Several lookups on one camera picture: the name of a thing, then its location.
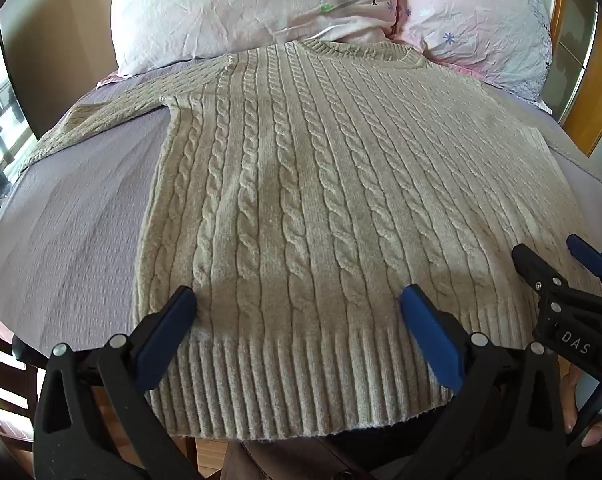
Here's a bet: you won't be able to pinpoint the pink floral pillow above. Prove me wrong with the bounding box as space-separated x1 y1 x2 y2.
393 0 554 113

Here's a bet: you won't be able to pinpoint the lavender bed sheet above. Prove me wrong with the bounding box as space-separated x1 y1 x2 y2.
0 62 602 346

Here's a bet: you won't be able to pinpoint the person's brown pants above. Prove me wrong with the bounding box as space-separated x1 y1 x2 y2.
220 405 437 480

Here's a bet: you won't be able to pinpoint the wooden headboard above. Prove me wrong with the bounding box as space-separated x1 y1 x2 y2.
551 0 602 158

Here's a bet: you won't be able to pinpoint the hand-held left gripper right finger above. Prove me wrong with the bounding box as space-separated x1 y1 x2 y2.
371 283 570 480

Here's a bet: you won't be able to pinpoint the beige cable knit sweater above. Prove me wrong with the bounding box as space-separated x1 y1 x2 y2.
18 39 602 442

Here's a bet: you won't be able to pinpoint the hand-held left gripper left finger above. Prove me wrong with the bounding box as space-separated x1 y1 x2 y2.
34 285 202 480

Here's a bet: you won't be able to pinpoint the balcony window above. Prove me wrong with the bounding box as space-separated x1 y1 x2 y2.
0 10 39 246

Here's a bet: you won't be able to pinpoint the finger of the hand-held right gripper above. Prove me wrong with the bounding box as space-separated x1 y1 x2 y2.
565 234 602 282
512 243 572 307

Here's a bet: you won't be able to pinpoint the white floral pillow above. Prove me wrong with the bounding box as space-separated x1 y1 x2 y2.
110 0 407 77

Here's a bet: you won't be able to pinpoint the dark wooden chair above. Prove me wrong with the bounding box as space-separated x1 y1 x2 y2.
0 305 49 466

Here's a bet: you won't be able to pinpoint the person's right hand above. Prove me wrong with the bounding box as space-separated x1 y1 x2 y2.
562 364 602 442

